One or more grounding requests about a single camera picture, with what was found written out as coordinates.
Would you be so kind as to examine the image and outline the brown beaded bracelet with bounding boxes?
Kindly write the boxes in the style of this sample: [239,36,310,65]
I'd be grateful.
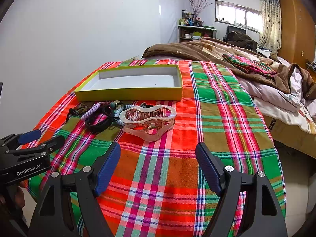
[65,103,90,123]

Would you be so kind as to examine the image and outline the purple spiral hair tie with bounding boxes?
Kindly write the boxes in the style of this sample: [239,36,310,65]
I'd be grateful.
[80,102,102,121]

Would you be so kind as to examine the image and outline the black wide bracelet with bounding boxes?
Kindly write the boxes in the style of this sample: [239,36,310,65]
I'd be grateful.
[85,108,115,134]

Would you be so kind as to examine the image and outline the light blue spiral hair tie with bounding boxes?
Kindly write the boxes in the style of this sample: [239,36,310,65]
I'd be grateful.
[112,104,135,126]

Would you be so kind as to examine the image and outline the translucent pink hair claw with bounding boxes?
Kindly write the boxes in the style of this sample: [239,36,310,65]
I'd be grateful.
[115,104,177,142]

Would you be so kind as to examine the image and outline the black tie with pink bead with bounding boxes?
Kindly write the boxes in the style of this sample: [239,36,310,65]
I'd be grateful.
[140,102,153,108]

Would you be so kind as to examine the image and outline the person's left hand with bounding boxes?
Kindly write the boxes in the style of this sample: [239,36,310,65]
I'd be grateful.
[6,183,25,208]

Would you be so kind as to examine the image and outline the plaid red green bedspread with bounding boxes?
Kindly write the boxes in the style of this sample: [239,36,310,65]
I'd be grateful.
[36,60,286,236]

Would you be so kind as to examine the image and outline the white pink quilt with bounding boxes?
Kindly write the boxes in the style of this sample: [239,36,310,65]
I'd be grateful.
[237,64,315,135]

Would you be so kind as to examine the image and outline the yellow-green shallow box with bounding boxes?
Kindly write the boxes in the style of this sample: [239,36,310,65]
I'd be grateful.
[74,64,183,102]

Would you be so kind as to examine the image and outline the folded plaid cloth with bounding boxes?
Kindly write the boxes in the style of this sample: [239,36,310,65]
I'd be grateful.
[222,54,277,77]

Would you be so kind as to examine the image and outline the wooden wardrobe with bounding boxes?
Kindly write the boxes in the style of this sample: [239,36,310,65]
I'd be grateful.
[278,0,315,69]

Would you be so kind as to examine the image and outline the brown fleece blanket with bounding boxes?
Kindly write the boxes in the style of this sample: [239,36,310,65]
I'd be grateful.
[142,38,315,100]

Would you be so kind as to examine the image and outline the floral curtain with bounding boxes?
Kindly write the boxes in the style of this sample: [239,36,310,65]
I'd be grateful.
[258,0,282,54]

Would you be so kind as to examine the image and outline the dark brown clothing pile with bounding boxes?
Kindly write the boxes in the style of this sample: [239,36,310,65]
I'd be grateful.
[226,31,258,52]

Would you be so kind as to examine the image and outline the wooden shelf unit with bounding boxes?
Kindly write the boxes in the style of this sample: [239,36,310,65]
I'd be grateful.
[178,25,217,43]

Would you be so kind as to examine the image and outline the black television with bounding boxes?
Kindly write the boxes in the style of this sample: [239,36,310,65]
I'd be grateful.
[226,25,246,38]

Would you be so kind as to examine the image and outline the window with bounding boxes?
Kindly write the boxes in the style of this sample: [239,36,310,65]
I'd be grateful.
[215,1,262,33]

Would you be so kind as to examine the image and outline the dried flower branches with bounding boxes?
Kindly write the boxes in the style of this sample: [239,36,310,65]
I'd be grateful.
[189,0,212,20]

